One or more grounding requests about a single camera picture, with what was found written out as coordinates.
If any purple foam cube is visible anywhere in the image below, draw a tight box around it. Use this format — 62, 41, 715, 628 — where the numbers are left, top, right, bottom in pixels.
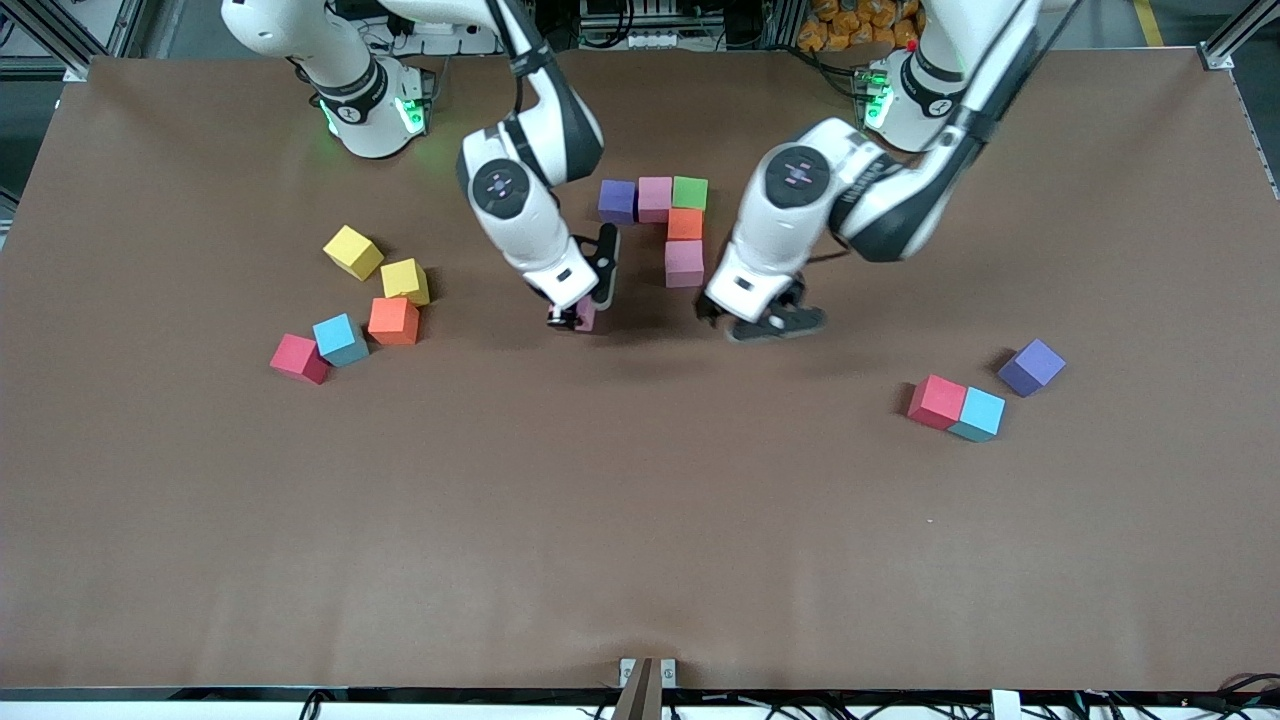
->
997, 338, 1067, 398
598, 179, 638, 226

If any aluminium frame post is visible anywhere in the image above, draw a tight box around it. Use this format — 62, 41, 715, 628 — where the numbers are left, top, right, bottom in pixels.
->
1198, 0, 1280, 73
0, 0, 93, 83

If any light blue foam cube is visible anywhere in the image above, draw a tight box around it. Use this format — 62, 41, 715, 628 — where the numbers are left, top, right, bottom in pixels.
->
948, 387, 1007, 443
312, 313, 370, 368

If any orange mesh bag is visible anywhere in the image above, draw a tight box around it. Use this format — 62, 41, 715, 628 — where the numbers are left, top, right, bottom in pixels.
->
797, 0, 921, 51

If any metal bracket with wedge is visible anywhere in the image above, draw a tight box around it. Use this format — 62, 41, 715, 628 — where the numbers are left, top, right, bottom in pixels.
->
618, 657, 678, 720

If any yellow foam cube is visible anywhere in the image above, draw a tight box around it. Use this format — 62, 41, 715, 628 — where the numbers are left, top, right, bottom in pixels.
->
380, 258, 431, 307
322, 224, 385, 282

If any red foam cube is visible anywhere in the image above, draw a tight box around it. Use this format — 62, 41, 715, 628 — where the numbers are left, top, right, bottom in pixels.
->
269, 333, 331, 386
907, 375, 967, 431

